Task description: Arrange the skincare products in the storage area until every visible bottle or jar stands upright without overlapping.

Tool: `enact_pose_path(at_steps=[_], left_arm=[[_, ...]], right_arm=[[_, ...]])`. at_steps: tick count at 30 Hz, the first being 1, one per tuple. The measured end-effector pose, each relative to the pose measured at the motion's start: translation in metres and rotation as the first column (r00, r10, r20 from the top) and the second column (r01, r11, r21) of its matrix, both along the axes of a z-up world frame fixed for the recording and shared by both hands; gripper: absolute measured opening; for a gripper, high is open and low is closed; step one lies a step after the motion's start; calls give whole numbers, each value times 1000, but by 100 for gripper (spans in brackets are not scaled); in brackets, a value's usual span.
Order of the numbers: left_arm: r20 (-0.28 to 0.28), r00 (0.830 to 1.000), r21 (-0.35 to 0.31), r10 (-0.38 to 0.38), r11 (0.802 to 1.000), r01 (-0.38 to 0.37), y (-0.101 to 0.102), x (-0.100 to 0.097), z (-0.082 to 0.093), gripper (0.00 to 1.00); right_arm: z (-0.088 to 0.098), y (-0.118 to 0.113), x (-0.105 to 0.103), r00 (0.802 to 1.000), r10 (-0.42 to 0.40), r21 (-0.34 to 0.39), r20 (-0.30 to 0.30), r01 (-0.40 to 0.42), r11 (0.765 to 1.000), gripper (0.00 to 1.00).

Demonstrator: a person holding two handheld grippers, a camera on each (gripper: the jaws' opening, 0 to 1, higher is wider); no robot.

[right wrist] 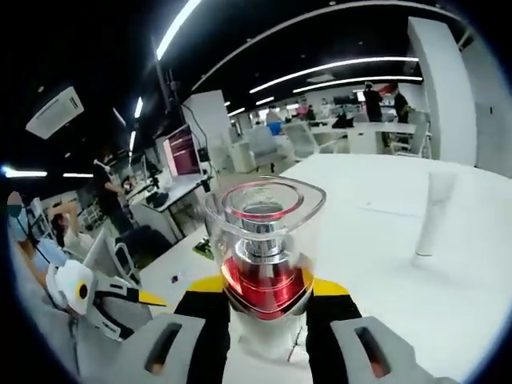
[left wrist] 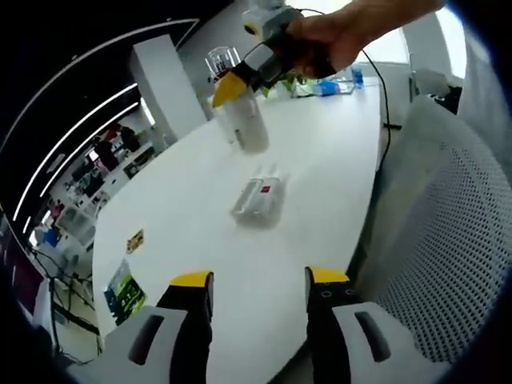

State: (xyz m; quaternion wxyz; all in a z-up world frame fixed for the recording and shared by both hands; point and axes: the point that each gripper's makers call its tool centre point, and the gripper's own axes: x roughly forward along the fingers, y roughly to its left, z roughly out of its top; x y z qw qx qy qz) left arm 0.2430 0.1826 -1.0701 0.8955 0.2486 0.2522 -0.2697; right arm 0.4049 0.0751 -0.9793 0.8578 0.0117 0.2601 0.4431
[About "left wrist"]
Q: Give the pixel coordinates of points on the mesh office chair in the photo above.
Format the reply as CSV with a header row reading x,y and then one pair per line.
x,y
440,240

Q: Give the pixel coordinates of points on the ceiling light strip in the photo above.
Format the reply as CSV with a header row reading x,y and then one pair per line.
x,y
120,116
100,108

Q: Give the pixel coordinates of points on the small red-label skincare bottle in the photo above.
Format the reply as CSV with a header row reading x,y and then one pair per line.
x,y
266,196

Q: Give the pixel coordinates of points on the small blue container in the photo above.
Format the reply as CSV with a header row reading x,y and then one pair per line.
x,y
358,76

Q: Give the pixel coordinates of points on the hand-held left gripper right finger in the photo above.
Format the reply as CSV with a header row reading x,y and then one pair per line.
x,y
324,320

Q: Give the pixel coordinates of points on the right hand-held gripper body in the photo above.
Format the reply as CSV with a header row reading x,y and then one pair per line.
x,y
272,56

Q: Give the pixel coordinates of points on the dark office chair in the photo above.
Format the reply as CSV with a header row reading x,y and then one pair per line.
x,y
448,96

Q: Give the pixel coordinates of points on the tall red-collar skincare bottle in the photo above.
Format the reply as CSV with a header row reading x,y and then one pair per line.
x,y
254,128

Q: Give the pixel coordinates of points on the white shelf cart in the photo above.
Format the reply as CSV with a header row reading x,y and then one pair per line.
x,y
74,224

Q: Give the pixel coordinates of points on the person's right hand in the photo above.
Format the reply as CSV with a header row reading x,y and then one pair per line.
x,y
336,36

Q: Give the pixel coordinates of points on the large window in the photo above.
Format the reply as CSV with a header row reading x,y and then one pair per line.
x,y
424,52

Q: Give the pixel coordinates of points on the small gold packet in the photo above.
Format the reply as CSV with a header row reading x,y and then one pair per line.
x,y
135,241

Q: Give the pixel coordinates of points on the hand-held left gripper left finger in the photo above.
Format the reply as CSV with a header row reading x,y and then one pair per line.
x,y
188,320

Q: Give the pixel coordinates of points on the blue packet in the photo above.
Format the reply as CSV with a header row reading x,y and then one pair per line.
x,y
326,86

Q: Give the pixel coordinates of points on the potted green plant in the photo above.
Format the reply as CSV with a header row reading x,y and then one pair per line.
x,y
298,80

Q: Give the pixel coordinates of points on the green foil packet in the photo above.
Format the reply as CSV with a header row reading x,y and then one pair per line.
x,y
124,294

